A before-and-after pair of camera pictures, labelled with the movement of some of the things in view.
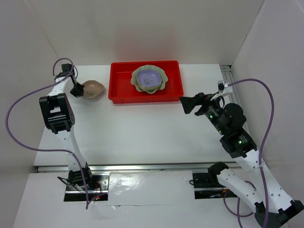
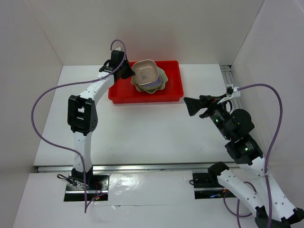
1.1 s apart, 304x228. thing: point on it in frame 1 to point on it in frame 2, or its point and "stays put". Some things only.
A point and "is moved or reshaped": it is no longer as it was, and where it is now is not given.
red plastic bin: [121, 91] stays put
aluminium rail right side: [227, 75] stays put
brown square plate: [92, 88] is moved or reshaped
